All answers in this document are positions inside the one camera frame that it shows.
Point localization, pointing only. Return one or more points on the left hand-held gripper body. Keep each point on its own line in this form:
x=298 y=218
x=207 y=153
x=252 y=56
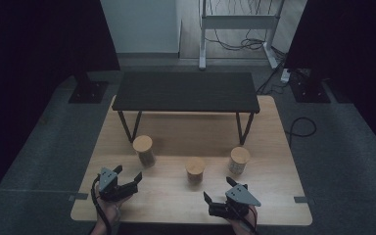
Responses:
x=109 y=191

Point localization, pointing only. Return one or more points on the wooden cylinder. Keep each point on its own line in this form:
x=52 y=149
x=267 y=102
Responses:
x=239 y=156
x=195 y=166

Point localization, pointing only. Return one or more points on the person's right hand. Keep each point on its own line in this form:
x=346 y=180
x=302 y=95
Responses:
x=246 y=225

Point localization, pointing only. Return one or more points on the black shelf with metal legs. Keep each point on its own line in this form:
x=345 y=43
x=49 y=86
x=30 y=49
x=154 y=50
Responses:
x=186 y=91

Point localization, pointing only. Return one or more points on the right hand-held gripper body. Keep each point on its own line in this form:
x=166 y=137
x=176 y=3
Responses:
x=240 y=197

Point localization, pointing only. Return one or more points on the white power strip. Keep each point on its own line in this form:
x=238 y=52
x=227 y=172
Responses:
x=285 y=75

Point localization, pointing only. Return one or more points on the person's left hand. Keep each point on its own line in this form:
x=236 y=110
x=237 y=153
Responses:
x=109 y=210

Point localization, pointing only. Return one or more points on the white desk frame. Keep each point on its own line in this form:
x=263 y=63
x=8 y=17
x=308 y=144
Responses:
x=238 y=22

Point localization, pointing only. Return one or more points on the black stand base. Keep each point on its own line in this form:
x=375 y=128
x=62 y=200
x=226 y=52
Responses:
x=310 y=89
x=89 y=91

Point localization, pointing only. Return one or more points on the grey tape piece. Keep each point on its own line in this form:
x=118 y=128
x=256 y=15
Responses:
x=301 y=199
x=78 y=196

